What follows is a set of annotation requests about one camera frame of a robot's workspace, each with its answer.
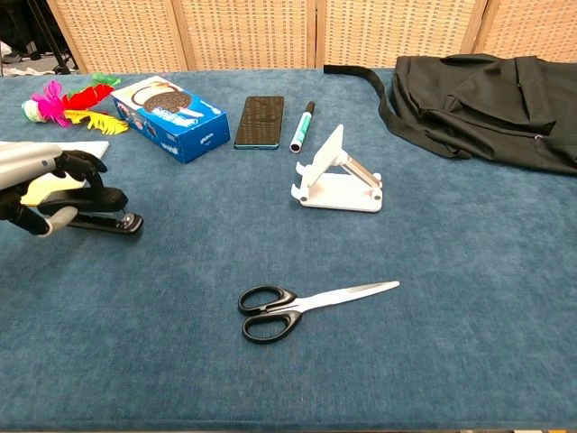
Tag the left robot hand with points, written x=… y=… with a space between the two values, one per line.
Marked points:
x=27 y=162

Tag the yellow white notepad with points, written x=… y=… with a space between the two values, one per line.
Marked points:
x=54 y=182

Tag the green marker pen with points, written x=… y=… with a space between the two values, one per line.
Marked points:
x=302 y=126

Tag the woven rattan folding screen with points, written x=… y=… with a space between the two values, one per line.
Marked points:
x=288 y=31

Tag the blue cookie box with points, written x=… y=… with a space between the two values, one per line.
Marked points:
x=173 y=122

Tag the black backpack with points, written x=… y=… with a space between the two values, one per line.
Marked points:
x=487 y=104

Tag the black smartphone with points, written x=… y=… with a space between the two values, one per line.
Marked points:
x=260 y=121

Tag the colourful feather shuttlecock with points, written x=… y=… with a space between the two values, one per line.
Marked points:
x=67 y=106

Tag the black tripod stand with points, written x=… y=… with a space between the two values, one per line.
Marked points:
x=52 y=40

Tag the black stapler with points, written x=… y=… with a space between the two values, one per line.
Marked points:
x=97 y=198

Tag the white folding phone stand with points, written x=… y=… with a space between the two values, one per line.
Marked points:
x=333 y=178

